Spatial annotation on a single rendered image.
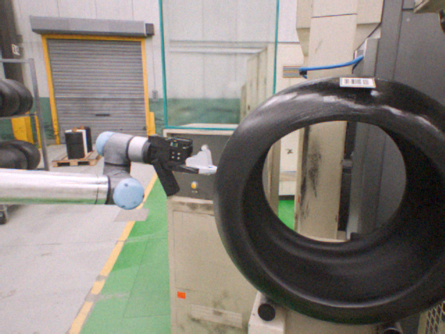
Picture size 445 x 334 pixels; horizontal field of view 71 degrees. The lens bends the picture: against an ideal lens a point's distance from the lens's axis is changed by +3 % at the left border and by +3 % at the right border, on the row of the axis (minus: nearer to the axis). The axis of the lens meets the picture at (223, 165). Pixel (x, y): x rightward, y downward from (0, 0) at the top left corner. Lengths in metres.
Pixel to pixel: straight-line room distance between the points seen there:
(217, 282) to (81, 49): 9.23
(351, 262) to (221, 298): 0.91
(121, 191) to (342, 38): 0.76
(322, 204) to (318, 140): 0.22
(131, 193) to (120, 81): 9.26
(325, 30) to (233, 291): 1.28
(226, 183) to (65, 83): 9.88
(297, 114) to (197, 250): 1.17
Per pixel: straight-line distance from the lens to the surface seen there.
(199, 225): 1.60
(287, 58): 4.18
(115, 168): 0.91
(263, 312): 0.85
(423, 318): 1.32
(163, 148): 0.85
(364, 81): 0.66
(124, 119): 10.01
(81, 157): 7.14
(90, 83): 10.25
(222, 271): 1.68
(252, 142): 0.66
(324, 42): 1.04
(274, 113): 0.65
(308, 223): 1.12
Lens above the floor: 1.42
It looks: 13 degrees down
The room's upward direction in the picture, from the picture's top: straight up
